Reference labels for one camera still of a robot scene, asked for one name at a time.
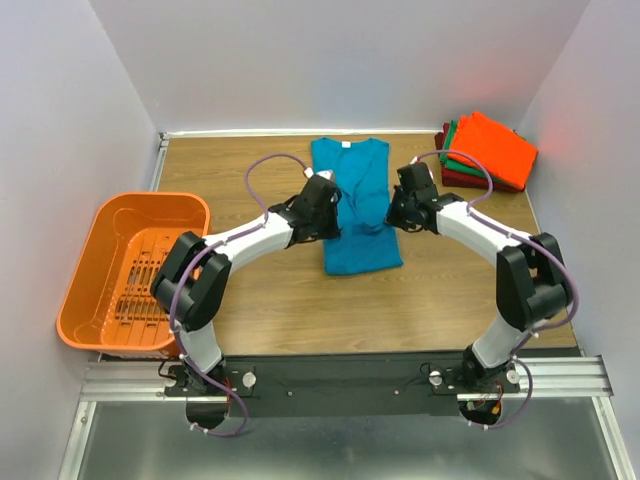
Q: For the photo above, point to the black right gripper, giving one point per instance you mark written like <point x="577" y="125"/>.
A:
<point x="391" y="216"/>

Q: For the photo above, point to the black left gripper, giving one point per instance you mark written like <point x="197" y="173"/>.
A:
<point x="332" y="231"/>

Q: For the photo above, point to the blue t shirt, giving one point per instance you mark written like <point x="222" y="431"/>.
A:
<point x="366" y="243"/>

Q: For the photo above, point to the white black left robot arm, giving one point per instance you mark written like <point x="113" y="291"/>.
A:
<point x="192" y="280"/>

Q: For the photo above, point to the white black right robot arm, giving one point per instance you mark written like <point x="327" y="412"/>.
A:
<point x="532" y="282"/>

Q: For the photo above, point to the folded orange t shirt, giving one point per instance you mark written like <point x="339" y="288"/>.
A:
<point x="505" y="155"/>

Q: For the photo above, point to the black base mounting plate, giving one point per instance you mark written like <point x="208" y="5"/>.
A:
<point x="364" y="384"/>

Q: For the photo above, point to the orange plastic laundry basket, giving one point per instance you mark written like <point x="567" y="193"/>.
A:
<point x="108" y="307"/>

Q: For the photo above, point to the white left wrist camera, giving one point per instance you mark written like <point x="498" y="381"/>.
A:
<point x="326" y="174"/>

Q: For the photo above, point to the aluminium frame rail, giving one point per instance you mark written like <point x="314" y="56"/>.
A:
<point x="560" y="425"/>

